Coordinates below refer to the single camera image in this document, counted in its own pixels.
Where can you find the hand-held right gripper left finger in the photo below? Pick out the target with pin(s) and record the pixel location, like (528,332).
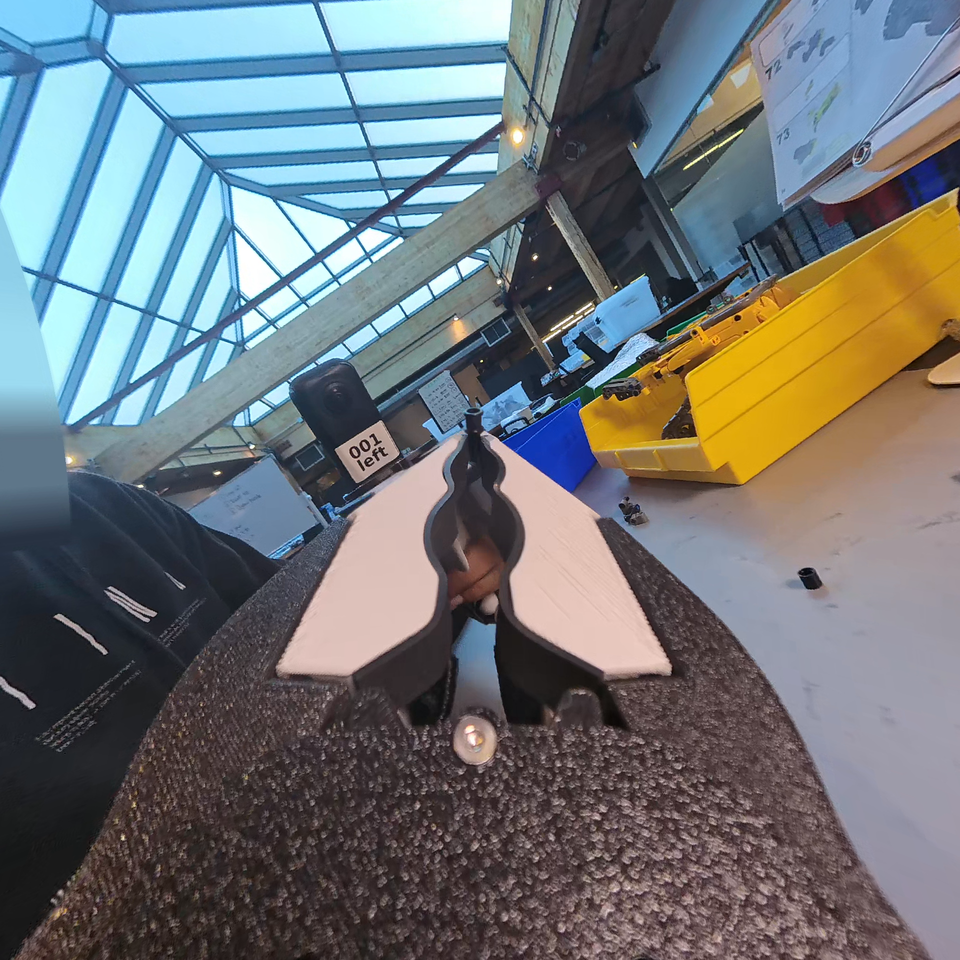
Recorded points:
(367,600)

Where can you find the blue plastic bin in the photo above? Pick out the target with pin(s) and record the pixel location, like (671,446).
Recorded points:
(555,442)

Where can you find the stack of red blue crates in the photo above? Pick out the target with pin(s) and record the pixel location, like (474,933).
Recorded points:
(885,201)

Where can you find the large whiteboard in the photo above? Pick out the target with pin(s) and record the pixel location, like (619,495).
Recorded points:
(255,502)

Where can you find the small black connector pieces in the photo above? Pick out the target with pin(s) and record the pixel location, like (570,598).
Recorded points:
(634,512)

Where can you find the instruction booklet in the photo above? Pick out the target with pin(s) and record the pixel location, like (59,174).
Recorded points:
(810,90)

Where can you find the small black bush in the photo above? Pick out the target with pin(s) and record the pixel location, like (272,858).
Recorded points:
(808,580)

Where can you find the small notice board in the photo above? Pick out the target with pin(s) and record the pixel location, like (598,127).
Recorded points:
(442,401)

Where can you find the yellow tracked toy robot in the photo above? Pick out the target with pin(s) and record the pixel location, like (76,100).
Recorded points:
(690,352)

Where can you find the person's left hand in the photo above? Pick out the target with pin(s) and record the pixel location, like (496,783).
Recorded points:
(472,581)

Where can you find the deep yellow plastic bin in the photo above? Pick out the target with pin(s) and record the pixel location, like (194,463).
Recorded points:
(787,375)

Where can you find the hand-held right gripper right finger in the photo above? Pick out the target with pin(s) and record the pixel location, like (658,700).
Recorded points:
(585,600)

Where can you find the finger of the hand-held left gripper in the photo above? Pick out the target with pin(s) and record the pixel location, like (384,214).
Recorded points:
(459,544)

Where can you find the black axle connector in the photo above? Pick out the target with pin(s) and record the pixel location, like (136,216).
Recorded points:
(473,431)

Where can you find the white storage boxes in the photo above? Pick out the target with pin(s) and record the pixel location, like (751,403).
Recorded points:
(622,307)

